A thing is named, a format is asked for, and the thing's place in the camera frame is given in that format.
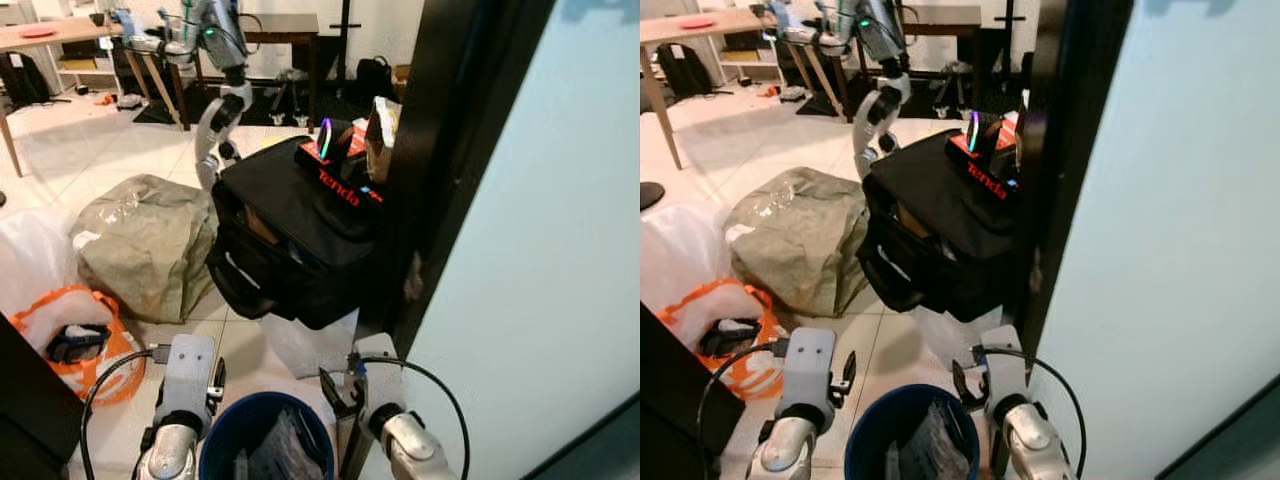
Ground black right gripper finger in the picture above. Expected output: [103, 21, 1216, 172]
[318, 367, 351, 419]
[950, 360, 981, 411]

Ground blue plastic bucket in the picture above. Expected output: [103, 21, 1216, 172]
[845, 385, 983, 480]
[198, 392, 336, 480]

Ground clear plastic bag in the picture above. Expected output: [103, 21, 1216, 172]
[910, 303, 1006, 373]
[262, 308, 359, 379]

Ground grey crumpled plastic bag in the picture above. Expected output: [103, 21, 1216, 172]
[240, 408, 326, 480]
[885, 400, 971, 480]

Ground small black pouch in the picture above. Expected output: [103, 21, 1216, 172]
[697, 317, 764, 359]
[45, 322, 113, 364]

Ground large black fabric bag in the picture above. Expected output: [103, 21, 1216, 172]
[858, 128, 1031, 323]
[207, 135, 401, 331]

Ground khaki cloth sack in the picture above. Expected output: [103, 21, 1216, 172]
[70, 173, 219, 324]
[725, 167, 869, 318]

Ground orange white plastic bag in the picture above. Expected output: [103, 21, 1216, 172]
[10, 283, 146, 406]
[655, 277, 791, 401]

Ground black box red lettering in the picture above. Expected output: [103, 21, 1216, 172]
[295, 140, 386, 208]
[948, 135, 1023, 201]

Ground brown foil bag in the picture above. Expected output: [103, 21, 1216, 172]
[363, 96, 403, 183]
[1010, 90, 1031, 176]

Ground silver humanoid robot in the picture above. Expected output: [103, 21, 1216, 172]
[770, 0, 913, 181]
[108, 0, 256, 191]

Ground black backpack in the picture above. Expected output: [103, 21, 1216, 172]
[655, 42, 713, 99]
[355, 55, 396, 101]
[0, 50, 51, 109]

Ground white low shelf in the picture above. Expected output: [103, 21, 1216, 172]
[55, 35, 126, 96]
[715, 30, 786, 86]

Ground black stand pole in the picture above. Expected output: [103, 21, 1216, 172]
[993, 0, 1025, 56]
[335, 0, 363, 61]

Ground dark wooden table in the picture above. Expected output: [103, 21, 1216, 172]
[240, 12, 321, 126]
[900, 5, 983, 111]

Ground light wooden table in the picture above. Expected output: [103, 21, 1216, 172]
[640, 8, 851, 171]
[0, 15, 191, 179]

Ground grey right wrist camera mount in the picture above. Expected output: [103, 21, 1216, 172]
[982, 325, 1026, 406]
[352, 333, 404, 413]

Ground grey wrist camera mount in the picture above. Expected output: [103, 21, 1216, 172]
[782, 328, 839, 413]
[160, 334, 217, 416]
[982, 325, 1026, 406]
[352, 333, 404, 413]

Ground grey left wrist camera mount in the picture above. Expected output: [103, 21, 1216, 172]
[782, 328, 839, 413]
[160, 334, 217, 416]

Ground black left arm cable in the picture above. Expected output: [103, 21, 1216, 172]
[697, 338, 793, 480]
[80, 345, 173, 480]

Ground black door frame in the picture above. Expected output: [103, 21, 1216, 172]
[385, 0, 556, 356]
[1015, 0, 1136, 351]

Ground black device glowing ring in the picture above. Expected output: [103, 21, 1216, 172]
[315, 115, 351, 161]
[962, 110, 996, 156]

